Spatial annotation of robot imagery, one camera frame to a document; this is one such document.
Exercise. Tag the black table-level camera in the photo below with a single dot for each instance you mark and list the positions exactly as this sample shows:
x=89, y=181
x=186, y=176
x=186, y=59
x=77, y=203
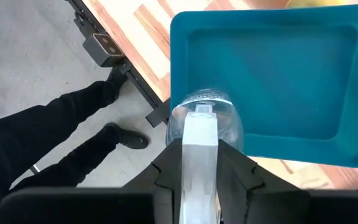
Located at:
x=102, y=49

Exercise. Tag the clear crushed plastic bottle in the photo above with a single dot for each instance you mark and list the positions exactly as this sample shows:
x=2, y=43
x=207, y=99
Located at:
x=199, y=140

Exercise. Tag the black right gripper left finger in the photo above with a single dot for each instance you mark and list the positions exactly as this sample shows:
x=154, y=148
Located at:
x=160, y=186

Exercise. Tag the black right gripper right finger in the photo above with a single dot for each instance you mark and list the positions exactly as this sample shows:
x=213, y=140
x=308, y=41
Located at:
x=241, y=183

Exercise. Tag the dark teal plastic tray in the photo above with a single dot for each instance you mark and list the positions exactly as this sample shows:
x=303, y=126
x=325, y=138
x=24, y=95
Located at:
x=275, y=84

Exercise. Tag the person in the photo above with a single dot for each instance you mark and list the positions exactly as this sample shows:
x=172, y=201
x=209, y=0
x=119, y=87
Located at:
x=42, y=130

